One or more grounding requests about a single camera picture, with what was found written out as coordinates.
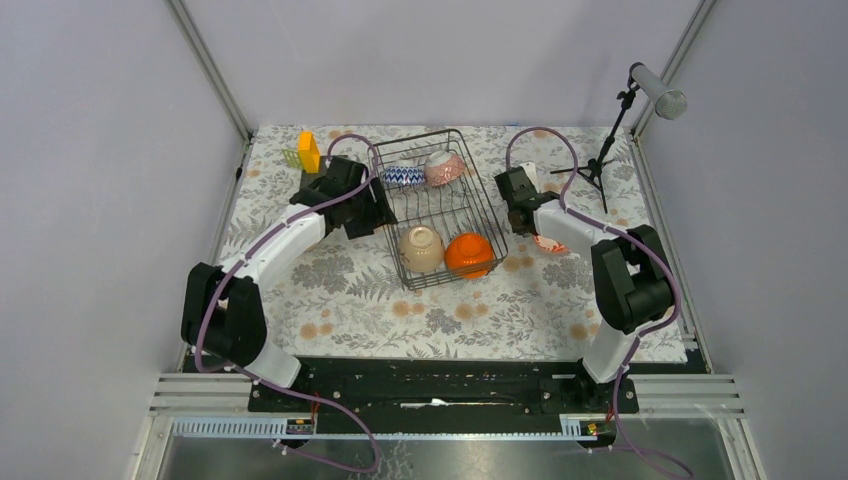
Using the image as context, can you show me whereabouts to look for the red white patterned bowl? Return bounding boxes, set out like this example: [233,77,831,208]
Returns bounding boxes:
[533,235,569,254]

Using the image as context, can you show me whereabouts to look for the blue white patterned bowl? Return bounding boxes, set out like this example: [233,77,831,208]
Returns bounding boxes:
[382,165,426,188]

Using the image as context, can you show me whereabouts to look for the pink speckled bowl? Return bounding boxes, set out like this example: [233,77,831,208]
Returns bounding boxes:
[424,150,466,187]

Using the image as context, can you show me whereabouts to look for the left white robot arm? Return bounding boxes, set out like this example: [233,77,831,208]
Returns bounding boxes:
[180,156,396,411]

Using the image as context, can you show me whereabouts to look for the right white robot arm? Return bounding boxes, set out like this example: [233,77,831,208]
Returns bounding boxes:
[495,167,681,412]

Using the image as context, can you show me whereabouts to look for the beige ceramic bowl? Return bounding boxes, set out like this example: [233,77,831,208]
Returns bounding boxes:
[399,225,445,273]

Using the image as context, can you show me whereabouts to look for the orange bowl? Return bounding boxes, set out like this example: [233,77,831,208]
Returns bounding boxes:
[444,232,495,279]

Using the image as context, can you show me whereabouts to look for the black microphone tripod stand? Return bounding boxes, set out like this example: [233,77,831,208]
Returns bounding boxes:
[554,80,640,213]

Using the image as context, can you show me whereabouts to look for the orange block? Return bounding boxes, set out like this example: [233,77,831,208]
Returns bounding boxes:
[297,131,321,174]

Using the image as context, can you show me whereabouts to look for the floral tablecloth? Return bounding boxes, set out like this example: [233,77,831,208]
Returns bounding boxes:
[262,125,649,361]

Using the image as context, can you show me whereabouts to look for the grey microphone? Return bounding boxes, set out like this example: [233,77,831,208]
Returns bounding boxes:
[629,62,688,120]

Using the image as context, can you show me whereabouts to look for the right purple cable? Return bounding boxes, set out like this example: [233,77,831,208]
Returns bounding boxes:
[504,127,696,480]

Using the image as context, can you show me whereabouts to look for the purple cable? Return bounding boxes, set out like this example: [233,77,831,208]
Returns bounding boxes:
[193,133,384,475]
[504,127,696,480]

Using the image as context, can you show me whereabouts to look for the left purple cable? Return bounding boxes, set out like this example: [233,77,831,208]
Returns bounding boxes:
[193,133,384,475]

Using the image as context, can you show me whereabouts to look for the black wire dish rack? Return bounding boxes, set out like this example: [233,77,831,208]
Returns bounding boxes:
[375,128,508,290]

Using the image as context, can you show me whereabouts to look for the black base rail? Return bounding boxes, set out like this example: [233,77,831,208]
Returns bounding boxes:
[182,351,710,435]

